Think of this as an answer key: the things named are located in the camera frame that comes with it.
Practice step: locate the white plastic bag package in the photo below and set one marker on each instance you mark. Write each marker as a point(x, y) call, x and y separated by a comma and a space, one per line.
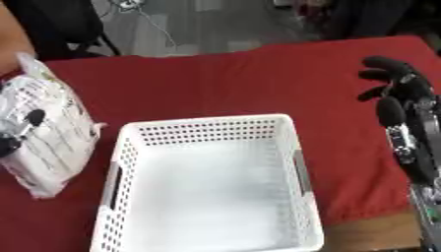
point(57, 144)

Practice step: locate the black chair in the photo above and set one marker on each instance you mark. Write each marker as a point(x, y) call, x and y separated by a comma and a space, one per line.
point(57, 23)

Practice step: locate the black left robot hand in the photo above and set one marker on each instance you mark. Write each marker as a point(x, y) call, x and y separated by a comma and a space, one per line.
point(8, 146)

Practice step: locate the person's forearm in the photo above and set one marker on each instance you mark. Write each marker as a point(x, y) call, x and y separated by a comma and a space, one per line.
point(12, 39)

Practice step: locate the white perforated plastic basket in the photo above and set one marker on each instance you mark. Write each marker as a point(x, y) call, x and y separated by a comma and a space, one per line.
point(207, 193)

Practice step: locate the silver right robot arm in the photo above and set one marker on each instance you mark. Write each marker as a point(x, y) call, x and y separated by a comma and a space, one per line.
point(429, 213)

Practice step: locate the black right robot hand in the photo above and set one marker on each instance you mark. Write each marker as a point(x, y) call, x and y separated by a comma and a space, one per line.
point(409, 86)

